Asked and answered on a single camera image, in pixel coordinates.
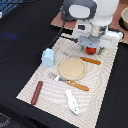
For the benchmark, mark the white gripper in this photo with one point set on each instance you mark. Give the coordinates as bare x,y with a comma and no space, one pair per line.
92,36

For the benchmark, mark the red toy tomato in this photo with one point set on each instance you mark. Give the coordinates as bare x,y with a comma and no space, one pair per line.
90,51

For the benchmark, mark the light blue toy carton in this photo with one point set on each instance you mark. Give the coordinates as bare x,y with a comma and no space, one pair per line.
48,58

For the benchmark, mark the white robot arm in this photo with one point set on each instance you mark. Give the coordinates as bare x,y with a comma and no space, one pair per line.
93,18

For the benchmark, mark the round beige plate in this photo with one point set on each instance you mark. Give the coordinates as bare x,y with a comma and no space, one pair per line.
72,68

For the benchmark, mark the beige woven placemat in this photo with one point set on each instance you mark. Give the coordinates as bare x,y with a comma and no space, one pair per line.
52,98

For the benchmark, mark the beige bowl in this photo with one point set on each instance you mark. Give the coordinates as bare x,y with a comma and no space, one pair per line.
124,16

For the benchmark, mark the knife with wooden handle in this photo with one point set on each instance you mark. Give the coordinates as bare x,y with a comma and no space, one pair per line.
83,58

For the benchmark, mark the fork with wooden handle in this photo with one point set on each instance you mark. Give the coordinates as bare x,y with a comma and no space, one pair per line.
58,78

